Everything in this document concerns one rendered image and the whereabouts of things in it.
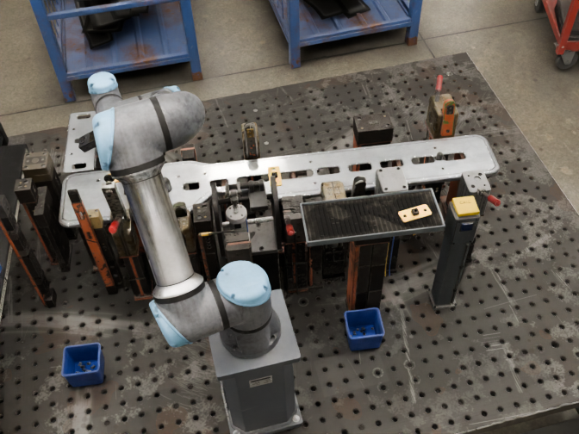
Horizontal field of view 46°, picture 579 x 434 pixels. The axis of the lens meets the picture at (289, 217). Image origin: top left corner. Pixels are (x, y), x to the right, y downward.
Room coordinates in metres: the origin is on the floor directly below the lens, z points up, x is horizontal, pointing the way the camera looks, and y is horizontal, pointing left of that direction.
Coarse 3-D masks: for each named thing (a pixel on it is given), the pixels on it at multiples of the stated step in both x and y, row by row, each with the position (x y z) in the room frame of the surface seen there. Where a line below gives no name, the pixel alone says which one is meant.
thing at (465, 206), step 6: (456, 198) 1.23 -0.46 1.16; (462, 198) 1.23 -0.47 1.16; (468, 198) 1.23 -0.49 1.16; (474, 198) 1.23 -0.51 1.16; (456, 204) 1.21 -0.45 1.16; (462, 204) 1.21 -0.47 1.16; (468, 204) 1.21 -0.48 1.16; (474, 204) 1.21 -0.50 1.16; (456, 210) 1.19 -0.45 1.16; (462, 210) 1.19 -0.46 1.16; (468, 210) 1.19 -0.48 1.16; (474, 210) 1.19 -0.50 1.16
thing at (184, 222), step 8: (184, 224) 1.26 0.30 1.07; (192, 224) 1.30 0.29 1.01; (184, 232) 1.24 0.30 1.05; (192, 232) 1.26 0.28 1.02; (184, 240) 1.24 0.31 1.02; (192, 240) 1.24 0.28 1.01; (192, 248) 1.24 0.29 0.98; (192, 256) 1.25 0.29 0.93; (192, 264) 1.25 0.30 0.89; (200, 264) 1.31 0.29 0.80; (200, 272) 1.28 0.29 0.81
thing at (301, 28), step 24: (288, 0) 3.34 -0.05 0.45; (312, 0) 3.69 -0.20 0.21; (336, 0) 3.67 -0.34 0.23; (360, 0) 3.72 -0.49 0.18; (384, 0) 3.74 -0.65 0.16; (288, 24) 3.36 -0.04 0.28; (312, 24) 3.51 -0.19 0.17; (336, 24) 3.50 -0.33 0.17; (360, 24) 3.50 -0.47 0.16; (384, 24) 3.45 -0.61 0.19; (408, 24) 3.48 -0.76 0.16
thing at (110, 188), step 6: (108, 174) 1.33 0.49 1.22; (108, 180) 1.31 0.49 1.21; (114, 180) 1.32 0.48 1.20; (102, 186) 1.28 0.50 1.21; (108, 186) 1.28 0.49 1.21; (114, 186) 1.28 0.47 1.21; (108, 192) 1.27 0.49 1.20; (114, 192) 1.28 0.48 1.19; (108, 198) 1.28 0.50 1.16; (114, 198) 1.29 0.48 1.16; (120, 198) 1.30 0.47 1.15; (114, 204) 1.29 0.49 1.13; (120, 204) 1.29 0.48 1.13; (114, 210) 1.29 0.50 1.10; (120, 210) 1.30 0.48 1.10; (114, 216) 1.30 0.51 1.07; (126, 216) 1.30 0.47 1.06
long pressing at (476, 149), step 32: (256, 160) 1.57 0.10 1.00; (288, 160) 1.56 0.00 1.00; (320, 160) 1.56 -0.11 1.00; (352, 160) 1.55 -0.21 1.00; (384, 160) 1.54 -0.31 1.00; (480, 160) 1.53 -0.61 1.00; (64, 192) 1.47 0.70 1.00; (96, 192) 1.46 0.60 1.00; (192, 192) 1.44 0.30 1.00; (224, 192) 1.44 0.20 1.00; (288, 192) 1.43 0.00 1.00; (320, 192) 1.42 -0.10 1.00; (64, 224) 1.34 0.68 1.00
